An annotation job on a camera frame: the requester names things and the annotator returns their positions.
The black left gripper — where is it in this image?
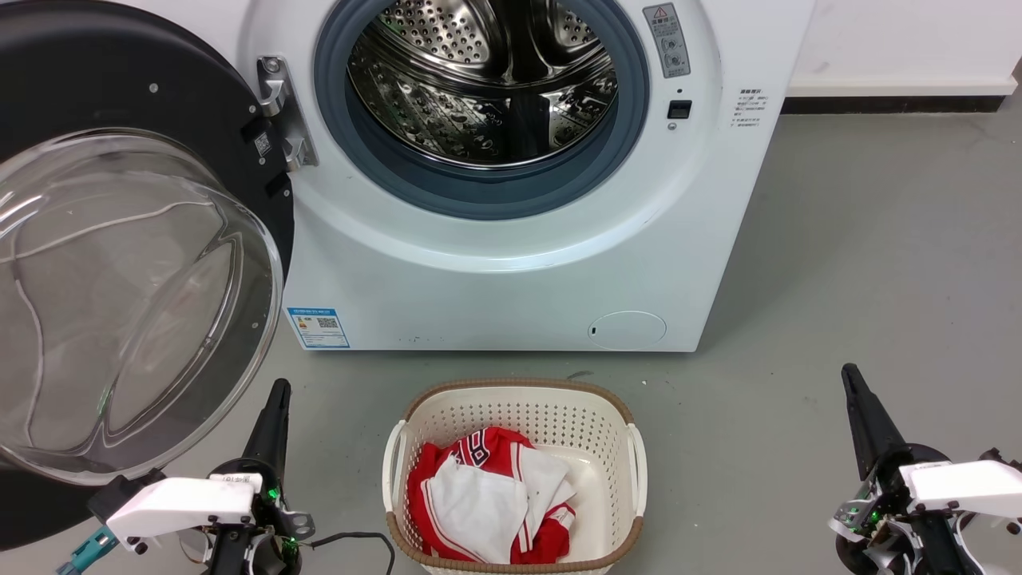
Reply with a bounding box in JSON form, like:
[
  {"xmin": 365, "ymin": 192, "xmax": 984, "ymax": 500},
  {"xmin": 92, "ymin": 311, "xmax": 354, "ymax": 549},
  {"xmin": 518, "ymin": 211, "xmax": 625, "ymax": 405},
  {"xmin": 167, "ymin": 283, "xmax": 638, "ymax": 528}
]
[{"xmin": 204, "ymin": 379, "xmax": 316, "ymax": 575}]

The thick white cable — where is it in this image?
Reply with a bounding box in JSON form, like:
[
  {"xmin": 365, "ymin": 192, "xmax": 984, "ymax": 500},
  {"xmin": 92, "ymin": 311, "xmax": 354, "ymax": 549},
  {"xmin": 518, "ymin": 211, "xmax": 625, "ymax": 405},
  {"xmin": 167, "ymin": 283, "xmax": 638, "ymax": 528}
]
[{"xmin": 0, "ymin": 200, "xmax": 218, "ymax": 266}]

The white front-load washing machine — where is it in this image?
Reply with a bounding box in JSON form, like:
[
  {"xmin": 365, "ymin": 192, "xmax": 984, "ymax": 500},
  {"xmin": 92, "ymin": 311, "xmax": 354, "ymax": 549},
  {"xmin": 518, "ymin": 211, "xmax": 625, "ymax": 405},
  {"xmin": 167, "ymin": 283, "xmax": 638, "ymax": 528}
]
[{"xmin": 104, "ymin": 0, "xmax": 817, "ymax": 353}]

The stainless steel washer drum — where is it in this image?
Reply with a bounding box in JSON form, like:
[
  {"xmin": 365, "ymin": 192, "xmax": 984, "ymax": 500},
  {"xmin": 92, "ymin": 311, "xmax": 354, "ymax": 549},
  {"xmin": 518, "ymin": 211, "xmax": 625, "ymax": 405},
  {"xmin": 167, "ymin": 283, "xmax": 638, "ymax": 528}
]
[{"xmin": 347, "ymin": 0, "xmax": 620, "ymax": 170}]

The red and white jersey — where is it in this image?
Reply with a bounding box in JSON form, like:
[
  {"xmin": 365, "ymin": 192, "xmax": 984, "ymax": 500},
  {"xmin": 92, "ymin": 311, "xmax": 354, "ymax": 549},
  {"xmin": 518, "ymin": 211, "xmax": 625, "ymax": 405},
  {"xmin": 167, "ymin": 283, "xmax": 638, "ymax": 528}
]
[{"xmin": 406, "ymin": 426, "xmax": 577, "ymax": 565}]

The grey warning sticker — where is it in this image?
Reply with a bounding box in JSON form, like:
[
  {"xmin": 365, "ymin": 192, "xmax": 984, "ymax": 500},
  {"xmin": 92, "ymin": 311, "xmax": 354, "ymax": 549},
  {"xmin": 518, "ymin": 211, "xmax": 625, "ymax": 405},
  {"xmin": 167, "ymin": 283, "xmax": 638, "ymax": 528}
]
[{"xmin": 643, "ymin": 2, "xmax": 692, "ymax": 79}]

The cream perforated laundry basket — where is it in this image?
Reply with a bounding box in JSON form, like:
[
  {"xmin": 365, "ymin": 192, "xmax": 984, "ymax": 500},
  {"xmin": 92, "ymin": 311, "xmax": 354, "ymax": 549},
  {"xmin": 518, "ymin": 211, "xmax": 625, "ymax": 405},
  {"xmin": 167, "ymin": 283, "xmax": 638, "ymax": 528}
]
[{"xmin": 382, "ymin": 379, "xmax": 648, "ymax": 575}]

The small printed text label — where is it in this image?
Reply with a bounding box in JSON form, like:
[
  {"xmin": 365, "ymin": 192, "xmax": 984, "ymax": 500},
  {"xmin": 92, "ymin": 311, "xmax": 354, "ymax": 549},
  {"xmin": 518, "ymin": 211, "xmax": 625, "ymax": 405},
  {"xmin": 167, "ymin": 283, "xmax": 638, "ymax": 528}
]
[{"xmin": 736, "ymin": 88, "xmax": 769, "ymax": 129}]

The metal door hinge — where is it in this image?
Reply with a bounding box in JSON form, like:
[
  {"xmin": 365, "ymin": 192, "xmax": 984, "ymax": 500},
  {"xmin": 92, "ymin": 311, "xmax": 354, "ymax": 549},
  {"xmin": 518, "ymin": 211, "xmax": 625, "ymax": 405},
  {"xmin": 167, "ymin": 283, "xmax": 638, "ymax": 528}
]
[{"xmin": 255, "ymin": 56, "xmax": 319, "ymax": 172}]

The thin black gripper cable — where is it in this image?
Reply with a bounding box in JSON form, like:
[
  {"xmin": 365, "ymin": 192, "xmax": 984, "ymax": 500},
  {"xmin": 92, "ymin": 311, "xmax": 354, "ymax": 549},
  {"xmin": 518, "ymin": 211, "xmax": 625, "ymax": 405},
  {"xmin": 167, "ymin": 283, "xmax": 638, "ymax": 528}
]
[{"xmin": 307, "ymin": 530, "xmax": 397, "ymax": 575}]

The teal connector plug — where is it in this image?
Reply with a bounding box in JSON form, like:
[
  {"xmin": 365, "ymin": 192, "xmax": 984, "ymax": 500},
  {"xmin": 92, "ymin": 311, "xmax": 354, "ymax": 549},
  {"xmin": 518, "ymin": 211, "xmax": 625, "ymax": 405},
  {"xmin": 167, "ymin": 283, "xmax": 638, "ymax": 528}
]
[{"xmin": 56, "ymin": 527, "xmax": 117, "ymax": 575}]

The blue energy label sticker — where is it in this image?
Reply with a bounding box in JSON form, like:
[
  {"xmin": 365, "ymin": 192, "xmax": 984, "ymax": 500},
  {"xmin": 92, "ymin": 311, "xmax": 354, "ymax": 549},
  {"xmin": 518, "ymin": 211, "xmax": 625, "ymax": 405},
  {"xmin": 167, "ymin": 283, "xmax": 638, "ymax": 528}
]
[{"xmin": 286, "ymin": 307, "xmax": 351, "ymax": 350}]

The black round glass washer door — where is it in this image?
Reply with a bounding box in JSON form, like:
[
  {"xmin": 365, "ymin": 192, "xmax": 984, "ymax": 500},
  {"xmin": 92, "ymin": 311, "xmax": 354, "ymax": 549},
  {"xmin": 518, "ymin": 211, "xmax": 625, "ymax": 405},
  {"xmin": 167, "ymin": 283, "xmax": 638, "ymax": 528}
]
[{"xmin": 0, "ymin": 0, "xmax": 296, "ymax": 552}]

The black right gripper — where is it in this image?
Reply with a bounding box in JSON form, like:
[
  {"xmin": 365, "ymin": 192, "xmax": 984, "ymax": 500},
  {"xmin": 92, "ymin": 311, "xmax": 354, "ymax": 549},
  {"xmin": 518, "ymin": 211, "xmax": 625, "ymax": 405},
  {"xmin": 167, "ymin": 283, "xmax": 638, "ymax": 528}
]
[{"xmin": 828, "ymin": 364, "xmax": 991, "ymax": 575}]

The round white filter cover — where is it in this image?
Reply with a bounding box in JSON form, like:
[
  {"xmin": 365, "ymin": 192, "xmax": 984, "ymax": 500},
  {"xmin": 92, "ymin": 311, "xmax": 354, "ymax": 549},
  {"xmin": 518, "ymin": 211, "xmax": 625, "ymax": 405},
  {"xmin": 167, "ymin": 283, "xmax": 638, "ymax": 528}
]
[{"xmin": 588, "ymin": 311, "xmax": 667, "ymax": 351}]

